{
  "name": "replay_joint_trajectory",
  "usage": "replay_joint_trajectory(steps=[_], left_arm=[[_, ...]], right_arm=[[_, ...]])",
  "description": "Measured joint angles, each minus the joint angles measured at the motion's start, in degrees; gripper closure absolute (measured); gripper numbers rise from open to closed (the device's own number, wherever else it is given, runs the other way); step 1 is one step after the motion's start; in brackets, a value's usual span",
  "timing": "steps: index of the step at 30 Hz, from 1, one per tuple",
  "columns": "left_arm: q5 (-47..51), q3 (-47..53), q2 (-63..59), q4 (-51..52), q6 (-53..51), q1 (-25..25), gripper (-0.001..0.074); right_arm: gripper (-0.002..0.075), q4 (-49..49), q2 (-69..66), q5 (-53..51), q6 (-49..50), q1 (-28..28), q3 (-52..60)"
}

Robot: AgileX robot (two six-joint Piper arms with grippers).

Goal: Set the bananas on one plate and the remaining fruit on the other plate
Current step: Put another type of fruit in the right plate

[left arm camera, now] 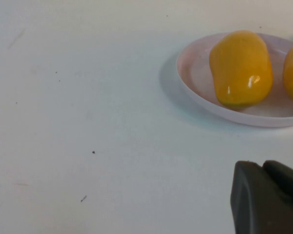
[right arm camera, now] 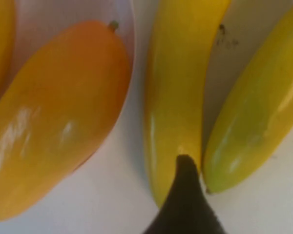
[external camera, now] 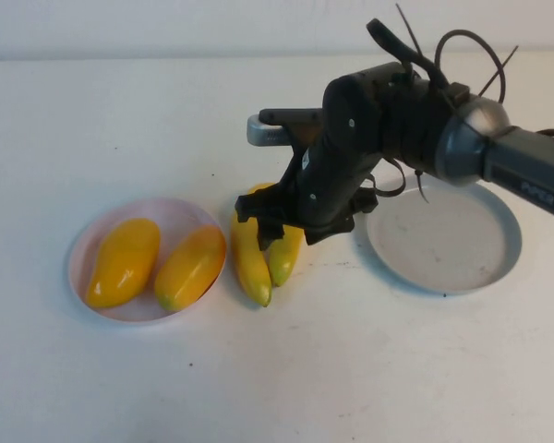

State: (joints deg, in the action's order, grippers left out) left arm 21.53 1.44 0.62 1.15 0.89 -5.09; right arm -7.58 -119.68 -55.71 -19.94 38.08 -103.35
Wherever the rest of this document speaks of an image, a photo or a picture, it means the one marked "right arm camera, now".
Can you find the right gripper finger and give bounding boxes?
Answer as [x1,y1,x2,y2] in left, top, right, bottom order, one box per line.
[141,155,227,234]

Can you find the orange blushed plastic mango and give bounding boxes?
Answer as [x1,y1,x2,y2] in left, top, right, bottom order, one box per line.
[0,19,132,223]

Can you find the yellow plastic banana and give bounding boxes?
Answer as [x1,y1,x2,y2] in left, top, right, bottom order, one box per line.
[202,0,293,195]
[143,0,232,208]

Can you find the pink round plate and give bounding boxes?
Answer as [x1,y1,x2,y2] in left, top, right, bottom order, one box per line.
[0,0,137,171]

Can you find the all yellow plastic mango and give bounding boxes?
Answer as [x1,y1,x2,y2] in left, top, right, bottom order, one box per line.
[0,0,17,108]

